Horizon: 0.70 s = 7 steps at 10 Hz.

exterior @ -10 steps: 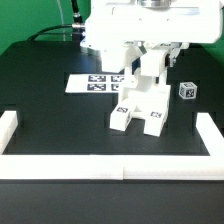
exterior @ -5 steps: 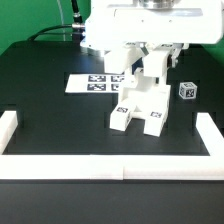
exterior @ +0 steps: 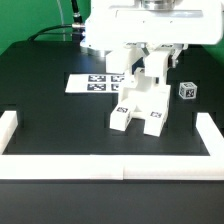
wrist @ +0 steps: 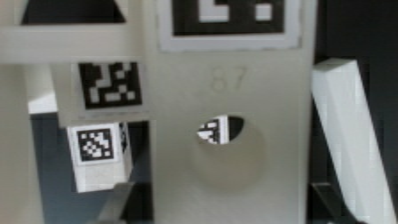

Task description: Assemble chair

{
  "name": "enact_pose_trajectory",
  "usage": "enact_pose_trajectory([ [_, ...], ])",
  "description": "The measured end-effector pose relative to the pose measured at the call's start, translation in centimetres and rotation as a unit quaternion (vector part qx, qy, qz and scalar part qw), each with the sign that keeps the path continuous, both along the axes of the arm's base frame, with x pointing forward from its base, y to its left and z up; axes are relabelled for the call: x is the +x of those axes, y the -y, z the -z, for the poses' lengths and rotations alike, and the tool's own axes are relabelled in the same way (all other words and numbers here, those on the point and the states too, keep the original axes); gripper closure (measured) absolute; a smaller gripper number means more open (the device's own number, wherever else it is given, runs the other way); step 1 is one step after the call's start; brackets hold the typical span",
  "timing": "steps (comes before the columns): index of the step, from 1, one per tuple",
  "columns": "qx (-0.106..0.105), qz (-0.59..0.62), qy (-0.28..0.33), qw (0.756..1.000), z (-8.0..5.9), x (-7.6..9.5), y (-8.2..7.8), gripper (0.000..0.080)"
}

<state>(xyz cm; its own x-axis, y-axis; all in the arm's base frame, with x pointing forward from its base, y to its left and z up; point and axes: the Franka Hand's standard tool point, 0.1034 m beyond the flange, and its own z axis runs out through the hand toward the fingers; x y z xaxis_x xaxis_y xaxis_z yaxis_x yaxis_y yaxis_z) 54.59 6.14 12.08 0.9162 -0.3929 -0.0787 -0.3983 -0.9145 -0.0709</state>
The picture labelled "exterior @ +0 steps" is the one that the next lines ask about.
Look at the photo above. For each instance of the white obstacle wall bar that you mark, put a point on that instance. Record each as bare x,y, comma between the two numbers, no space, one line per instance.
96,167

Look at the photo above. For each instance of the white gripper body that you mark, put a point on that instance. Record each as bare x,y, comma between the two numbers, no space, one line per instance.
113,23

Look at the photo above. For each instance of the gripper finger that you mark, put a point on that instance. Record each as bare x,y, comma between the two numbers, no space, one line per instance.
176,51

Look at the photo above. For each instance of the white right side wall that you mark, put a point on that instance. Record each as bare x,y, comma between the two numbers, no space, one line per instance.
210,134

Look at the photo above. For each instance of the white marker sheet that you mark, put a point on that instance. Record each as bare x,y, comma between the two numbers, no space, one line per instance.
93,83

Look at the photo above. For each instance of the white marker cube right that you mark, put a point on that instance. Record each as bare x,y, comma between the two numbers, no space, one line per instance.
187,90

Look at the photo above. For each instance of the white left side wall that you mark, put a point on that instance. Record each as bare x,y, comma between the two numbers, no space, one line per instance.
8,124

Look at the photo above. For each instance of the white wall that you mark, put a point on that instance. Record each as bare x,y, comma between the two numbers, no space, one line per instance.
210,134
8,124

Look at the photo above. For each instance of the white chair back frame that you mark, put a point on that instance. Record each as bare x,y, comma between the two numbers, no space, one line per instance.
127,59

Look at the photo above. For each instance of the white chair seat piece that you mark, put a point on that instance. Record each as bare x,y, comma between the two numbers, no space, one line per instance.
148,94

